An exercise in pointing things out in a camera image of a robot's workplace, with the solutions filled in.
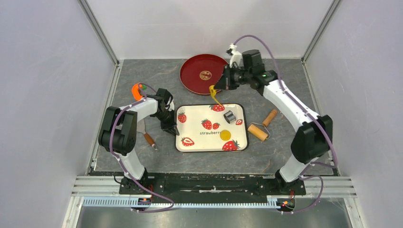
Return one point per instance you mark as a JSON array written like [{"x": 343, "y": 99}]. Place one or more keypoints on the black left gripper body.
[{"x": 167, "y": 118}]

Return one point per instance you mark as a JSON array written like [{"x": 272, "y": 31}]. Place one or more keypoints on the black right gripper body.
[{"x": 237, "y": 77}]

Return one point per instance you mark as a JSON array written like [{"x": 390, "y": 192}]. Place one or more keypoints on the yellow dough scrap strip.
[{"x": 213, "y": 93}]

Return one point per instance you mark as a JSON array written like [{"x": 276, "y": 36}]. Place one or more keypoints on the red round plate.
[{"x": 199, "y": 72}]

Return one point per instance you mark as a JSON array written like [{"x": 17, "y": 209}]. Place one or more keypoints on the metal scraper wooden handle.
[{"x": 142, "y": 129}]

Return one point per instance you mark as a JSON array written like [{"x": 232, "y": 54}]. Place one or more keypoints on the white strawberry tray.
[{"x": 200, "y": 125}]

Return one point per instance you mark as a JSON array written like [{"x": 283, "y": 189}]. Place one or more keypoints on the small metal ring cutter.
[{"x": 229, "y": 117}]

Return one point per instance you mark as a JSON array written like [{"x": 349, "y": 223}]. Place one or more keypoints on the wooden dough roller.
[{"x": 260, "y": 130}]

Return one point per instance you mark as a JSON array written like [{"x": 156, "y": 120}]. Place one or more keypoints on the yellow dough ball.
[{"x": 225, "y": 135}]

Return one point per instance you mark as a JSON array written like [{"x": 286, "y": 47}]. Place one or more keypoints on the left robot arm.
[{"x": 119, "y": 128}]

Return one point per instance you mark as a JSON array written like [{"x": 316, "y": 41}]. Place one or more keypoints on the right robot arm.
[{"x": 313, "y": 132}]

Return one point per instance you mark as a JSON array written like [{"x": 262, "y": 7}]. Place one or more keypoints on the orange curved toy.
[{"x": 137, "y": 91}]

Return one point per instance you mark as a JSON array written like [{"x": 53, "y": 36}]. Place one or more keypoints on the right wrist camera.
[{"x": 235, "y": 55}]

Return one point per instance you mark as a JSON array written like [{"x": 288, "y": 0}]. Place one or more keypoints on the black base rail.
[{"x": 192, "y": 188}]

